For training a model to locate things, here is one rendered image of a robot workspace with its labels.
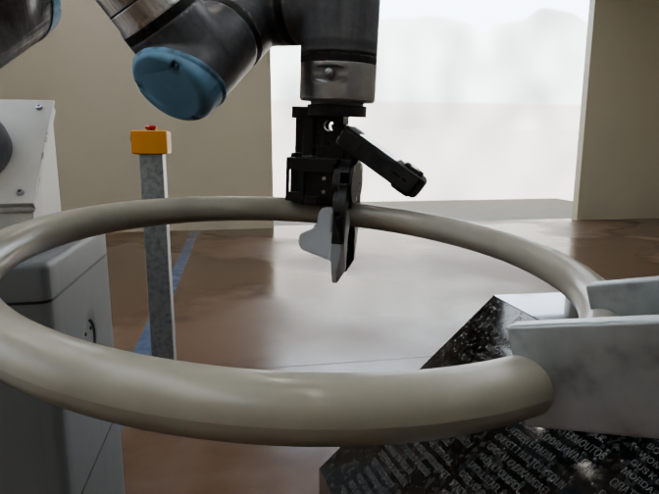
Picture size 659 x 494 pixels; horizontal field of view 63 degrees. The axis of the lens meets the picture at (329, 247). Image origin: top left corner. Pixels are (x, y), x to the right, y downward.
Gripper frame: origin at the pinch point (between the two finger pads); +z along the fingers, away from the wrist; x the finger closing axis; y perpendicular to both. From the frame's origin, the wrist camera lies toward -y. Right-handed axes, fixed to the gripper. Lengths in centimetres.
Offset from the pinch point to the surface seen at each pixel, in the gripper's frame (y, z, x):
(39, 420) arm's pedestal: 47, 29, 2
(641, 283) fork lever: -23.9, -9.7, 30.7
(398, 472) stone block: -9.5, 20.2, 10.9
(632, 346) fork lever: -20.5, -9.8, 41.4
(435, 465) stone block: -13.5, 17.0, 12.8
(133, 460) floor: 83, 95, -72
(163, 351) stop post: 88, 68, -100
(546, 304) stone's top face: -25.2, 3.2, -4.5
